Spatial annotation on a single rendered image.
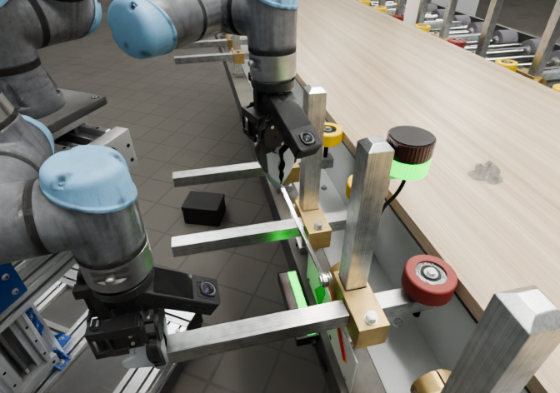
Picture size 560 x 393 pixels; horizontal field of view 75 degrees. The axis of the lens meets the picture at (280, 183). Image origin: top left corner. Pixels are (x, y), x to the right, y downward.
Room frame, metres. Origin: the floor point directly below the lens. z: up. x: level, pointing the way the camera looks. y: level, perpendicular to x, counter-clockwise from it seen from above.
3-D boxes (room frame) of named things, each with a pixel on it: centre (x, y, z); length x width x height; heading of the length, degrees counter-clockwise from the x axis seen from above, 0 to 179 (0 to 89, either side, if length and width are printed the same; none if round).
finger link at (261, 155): (0.56, 0.02, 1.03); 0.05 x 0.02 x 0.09; 123
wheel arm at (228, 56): (1.80, 0.29, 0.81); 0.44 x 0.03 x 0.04; 103
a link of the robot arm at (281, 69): (0.58, 0.01, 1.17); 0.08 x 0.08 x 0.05
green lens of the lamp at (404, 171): (0.41, -0.17, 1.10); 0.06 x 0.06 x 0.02
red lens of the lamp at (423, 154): (0.41, -0.17, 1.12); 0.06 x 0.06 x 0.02
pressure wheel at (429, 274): (0.39, -0.24, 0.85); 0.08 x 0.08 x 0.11
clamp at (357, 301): (0.38, -0.13, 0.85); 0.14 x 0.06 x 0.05; 13
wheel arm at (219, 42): (2.05, 0.34, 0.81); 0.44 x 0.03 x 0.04; 103
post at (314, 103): (0.64, -0.06, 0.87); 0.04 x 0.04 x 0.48; 13
